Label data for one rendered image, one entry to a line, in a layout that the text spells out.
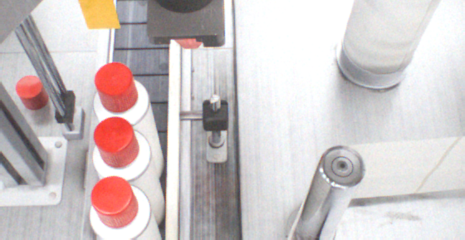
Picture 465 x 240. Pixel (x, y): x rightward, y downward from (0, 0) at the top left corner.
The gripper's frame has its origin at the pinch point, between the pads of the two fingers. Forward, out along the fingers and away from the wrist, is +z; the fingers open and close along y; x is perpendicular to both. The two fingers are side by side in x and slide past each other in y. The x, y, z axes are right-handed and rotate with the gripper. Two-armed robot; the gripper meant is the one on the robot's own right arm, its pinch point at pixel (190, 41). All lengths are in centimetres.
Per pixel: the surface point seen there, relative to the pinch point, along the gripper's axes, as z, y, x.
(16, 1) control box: -29.1, -15.7, 6.9
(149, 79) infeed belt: 13.5, 3.4, 5.8
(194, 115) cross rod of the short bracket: 10.4, -3.2, 0.2
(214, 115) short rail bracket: 9.5, -3.8, -2.1
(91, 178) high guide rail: 5.0, -12.3, 10.2
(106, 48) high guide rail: 5.3, 2.8, 9.5
